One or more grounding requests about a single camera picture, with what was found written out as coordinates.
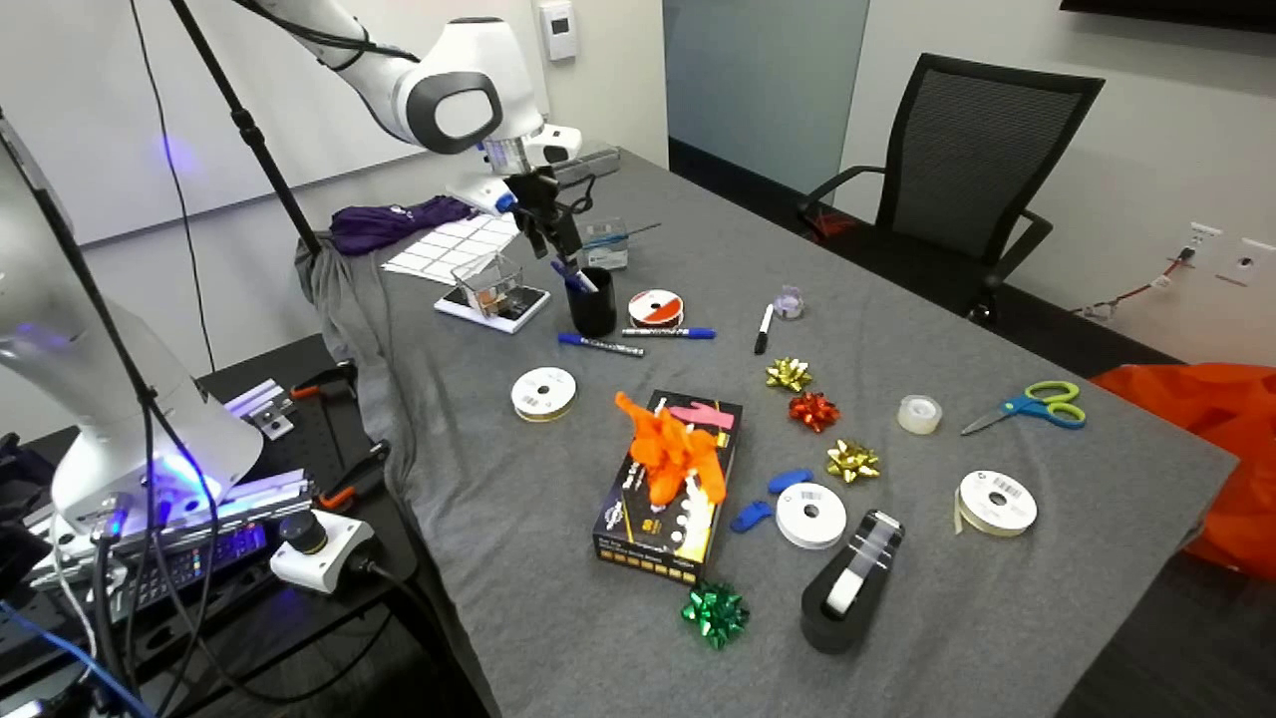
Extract orange black clamp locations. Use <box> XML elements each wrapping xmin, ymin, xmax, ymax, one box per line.
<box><xmin>312</xmin><ymin>445</ymin><xmax>393</xmax><ymax>515</ymax></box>
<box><xmin>285</xmin><ymin>362</ymin><xmax>364</xmax><ymax>413</ymax></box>

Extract black wall television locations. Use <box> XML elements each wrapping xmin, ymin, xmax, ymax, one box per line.
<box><xmin>1055</xmin><ymin>0</ymin><xmax>1276</xmax><ymax>35</ymax></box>

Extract white spool gold ribbon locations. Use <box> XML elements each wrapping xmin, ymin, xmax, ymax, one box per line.
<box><xmin>504</xmin><ymin>362</ymin><xmax>582</xmax><ymax>426</ymax></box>

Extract silver metal bracket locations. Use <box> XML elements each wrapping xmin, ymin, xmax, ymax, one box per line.
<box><xmin>220</xmin><ymin>374</ymin><xmax>298</xmax><ymax>445</ymax></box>

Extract black cardboard box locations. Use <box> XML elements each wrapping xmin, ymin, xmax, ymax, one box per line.
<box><xmin>588</xmin><ymin>389</ymin><xmax>750</xmax><ymax>592</ymax></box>

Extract gray tablecloth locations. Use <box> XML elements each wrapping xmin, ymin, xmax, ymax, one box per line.
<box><xmin>294</xmin><ymin>143</ymin><xmax>1238</xmax><ymax>718</ymax></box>

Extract black cup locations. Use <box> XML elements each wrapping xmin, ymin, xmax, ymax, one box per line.
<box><xmin>560</xmin><ymin>262</ymin><xmax>620</xmax><ymax>342</ymax></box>

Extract black tape dispenser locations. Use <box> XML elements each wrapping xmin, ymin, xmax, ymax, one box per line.
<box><xmin>796</xmin><ymin>508</ymin><xmax>907</xmax><ymax>660</ymax></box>

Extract black tablet white frame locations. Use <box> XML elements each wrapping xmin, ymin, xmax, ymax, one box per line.
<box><xmin>429</xmin><ymin>281</ymin><xmax>552</xmax><ymax>340</ymax></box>

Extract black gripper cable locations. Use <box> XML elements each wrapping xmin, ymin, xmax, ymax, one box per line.
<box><xmin>282</xmin><ymin>12</ymin><xmax>429</xmax><ymax>72</ymax></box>

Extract black white marker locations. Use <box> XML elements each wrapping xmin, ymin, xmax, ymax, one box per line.
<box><xmin>750</xmin><ymin>300</ymin><xmax>781</xmax><ymax>358</ymax></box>

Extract black robot mounting stand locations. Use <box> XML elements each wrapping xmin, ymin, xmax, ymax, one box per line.
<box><xmin>0</xmin><ymin>332</ymin><xmax>462</xmax><ymax>718</ymax></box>

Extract gold gift bow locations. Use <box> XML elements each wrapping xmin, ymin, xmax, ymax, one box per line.
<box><xmin>819</xmin><ymin>441</ymin><xmax>885</xmax><ymax>490</ymax></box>
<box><xmin>762</xmin><ymin>353</ymin><xmax>817</xmax><ymax>398</ymax></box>

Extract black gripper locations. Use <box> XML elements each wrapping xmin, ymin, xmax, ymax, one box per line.
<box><xmin>500</xmin><ymin>165</ymin><xmax>598</xmax><ymax>288</ymax></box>

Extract green gift bow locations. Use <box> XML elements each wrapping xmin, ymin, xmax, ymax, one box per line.
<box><xmin>679</xmin><ymin>583</ymin><xmax>754</xmax><ymax>656</ymax></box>

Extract orange bag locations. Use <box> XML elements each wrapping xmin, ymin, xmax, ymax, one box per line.
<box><xmin>1092</xmin><ymin>358</ymin><xmax>1276</xmax><ymax>583</ymax></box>

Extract black tripod pole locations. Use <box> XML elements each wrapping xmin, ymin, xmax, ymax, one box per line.
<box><xmin>167</xmin><ymin>0</ymin><xmax>330</xmax><ymax>262</ymax></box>

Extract blue black pen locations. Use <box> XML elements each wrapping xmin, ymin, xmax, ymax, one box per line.
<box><xmin>617</xmin><ymin>325</ymin><xmax>717</xmax><ymax>349</ymax></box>

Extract white power adapter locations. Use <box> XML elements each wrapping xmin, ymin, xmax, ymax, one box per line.
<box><xmin>268</xmin><ymin>508</ymin><xmax>377</xmax><ymax>600</ymax></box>

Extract black mesh office chair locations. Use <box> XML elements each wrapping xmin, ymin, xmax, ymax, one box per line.
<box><xmin>794</xmin><ymin>52</ymin><xmax>1109</xmax><ymax>325</ymax></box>

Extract blue cable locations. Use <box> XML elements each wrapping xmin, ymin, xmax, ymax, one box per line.
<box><xmin>0</xmin><ymin>593</ymin><xmax>152</xmax><ymax>718</ymax></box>

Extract red gift bow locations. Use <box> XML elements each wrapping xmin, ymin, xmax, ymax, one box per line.
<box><xmin>785</xmin><ymin>389</ymin><xmax>842</xmax><ymax>435</ymax></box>

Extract white spool red ribbon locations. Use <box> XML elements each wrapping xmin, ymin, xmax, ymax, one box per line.
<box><xmin>627</xmin><ymin>288</ymin><xmax>689</xmax><ymax>332</ymax></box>

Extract clear plastic cup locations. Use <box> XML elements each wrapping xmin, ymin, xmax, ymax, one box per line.
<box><xmin>582</xmin><ymin>230</ymin><xmax>636</xmax><ymax>277</ymax></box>

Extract blue green handled scissors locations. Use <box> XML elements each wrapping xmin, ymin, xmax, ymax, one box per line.
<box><xmin>956</xmin><ymin>381</ymin><xmax>1092</xmax><ymax>445</ymax></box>

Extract pink item on box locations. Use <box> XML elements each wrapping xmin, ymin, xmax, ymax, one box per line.
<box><xmin>667</xmin><ymin>398</ymin><xmax>741</xmax><ymax>435</ymax></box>

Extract blue plastic clip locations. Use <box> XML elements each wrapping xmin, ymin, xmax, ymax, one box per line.
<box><xmin>725</xmin><ymin>496</ymin><xmax>777</xmax><ymax>540</ymax></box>
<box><xmin>762</xmin><ymin>463</ymin><xmax>817</xmax><ymax>500</ymax></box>

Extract white wall thermostat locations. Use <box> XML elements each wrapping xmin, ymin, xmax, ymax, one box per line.
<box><xmin>534</xmin><ymin>0</ymin><xmax>582</xmax><ymax>68</ymax></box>

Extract blue pen on table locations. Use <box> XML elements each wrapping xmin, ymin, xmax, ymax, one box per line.
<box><xmin>552</xmin><ymin>326</ymin><xmax>648</xmax><ymax>362</ymax></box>

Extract purple cloth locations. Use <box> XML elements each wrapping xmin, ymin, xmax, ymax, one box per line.
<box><xmin>325</xmin><ymin>193</ymin><xmax>475</xmax><ymax>260</ymax></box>

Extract orange ribbon bow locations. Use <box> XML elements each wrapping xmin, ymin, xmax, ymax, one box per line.
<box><xmin>608</xmin><ymin>389</ymin><xmax>733</xmax><ymax>510</ymax></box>

